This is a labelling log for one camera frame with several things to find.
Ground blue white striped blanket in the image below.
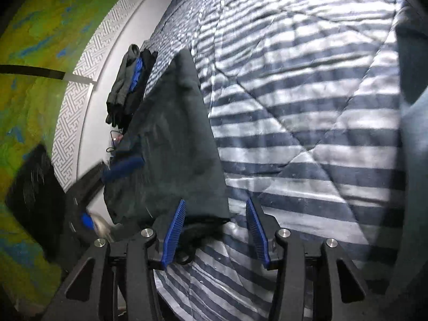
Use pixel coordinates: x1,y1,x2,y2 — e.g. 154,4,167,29
144,0,422,321

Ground dark green pants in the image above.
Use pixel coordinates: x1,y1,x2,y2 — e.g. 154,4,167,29
103,48,231,265

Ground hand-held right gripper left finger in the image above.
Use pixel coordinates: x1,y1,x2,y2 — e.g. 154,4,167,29
42,199,187,321

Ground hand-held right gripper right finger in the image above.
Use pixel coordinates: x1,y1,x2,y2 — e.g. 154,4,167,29
246,198,387,321

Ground stack of folded dark clothes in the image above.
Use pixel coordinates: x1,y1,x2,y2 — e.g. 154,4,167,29
105,43,159,131

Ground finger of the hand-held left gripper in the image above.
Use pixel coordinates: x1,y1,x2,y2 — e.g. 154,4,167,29
75,156,145,201
80,212,96,232

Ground white patterned bed frame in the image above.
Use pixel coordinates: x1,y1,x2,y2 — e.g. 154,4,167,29
50,0,196,311

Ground thin black and white bar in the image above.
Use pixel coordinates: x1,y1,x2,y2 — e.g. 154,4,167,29
0,64,99,86

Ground thin black cable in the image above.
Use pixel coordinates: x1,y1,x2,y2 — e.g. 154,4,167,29
106,130,124,154

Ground green yellow wall poster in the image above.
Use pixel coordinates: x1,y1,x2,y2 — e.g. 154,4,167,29
0,0,148,311

